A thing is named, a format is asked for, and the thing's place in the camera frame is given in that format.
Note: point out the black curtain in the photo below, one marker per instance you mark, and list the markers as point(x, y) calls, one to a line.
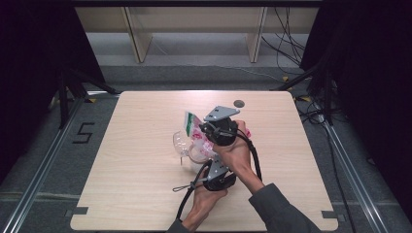
point(29, 81)
point(372, 81)

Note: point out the person's left hand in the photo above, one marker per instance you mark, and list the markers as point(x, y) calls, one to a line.
point(204, 202)

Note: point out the pink white plastic bag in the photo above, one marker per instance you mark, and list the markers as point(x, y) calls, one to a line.
point(194, 126)

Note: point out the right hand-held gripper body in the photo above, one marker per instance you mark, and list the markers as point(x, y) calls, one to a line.
point(222, 129)

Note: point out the aluminium floor rail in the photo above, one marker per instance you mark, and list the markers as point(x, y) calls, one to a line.
point(350, 174)
point(42, 171)

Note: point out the clear plastic measuring cup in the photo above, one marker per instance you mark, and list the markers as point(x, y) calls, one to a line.
point(188, 149)

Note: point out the black metal stand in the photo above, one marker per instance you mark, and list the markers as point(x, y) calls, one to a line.
point(69, 90)
point(327, 93)

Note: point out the beige wooden desk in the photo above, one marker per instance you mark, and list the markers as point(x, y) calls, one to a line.
point(194, 19)

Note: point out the person's right hand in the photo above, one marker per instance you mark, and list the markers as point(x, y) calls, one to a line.
point(234, 155)

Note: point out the yellow floor tape piece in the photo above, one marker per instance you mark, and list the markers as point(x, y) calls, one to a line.
point(92, 100)
point(305, 98)
point(285, 78)

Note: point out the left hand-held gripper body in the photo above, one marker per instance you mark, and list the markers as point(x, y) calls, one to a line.
point(218, 181)

